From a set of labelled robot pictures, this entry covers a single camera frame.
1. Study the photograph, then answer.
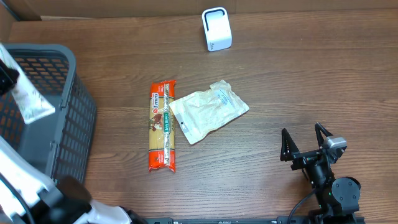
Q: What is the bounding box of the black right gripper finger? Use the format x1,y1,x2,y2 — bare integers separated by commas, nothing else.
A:
280,128,300,161
315,122,332,146

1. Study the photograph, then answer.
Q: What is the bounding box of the clear plastic pouch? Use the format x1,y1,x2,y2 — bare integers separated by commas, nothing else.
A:
170,80,249,144

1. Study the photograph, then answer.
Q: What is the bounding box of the orange spaghetti packet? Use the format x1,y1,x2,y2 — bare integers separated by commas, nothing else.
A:
149,80,176,172

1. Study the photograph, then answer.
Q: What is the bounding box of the white tube with gold cap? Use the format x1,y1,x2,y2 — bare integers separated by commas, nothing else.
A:
1,44,55,124

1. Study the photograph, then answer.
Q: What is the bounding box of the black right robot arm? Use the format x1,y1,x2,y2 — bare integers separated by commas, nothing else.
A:
278,123,365,223

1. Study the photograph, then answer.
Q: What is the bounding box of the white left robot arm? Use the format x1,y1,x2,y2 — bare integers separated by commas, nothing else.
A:
1,58,145,224

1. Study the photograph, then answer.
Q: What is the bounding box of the white barcode scanner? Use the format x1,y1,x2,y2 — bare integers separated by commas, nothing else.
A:
201,7,233,52

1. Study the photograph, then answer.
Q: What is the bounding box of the grey plastic mesh basket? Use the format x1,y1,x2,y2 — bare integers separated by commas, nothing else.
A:
1,44,97,182

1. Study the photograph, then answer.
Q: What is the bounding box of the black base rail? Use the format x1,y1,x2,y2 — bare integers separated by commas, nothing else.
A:
145,216,366,224

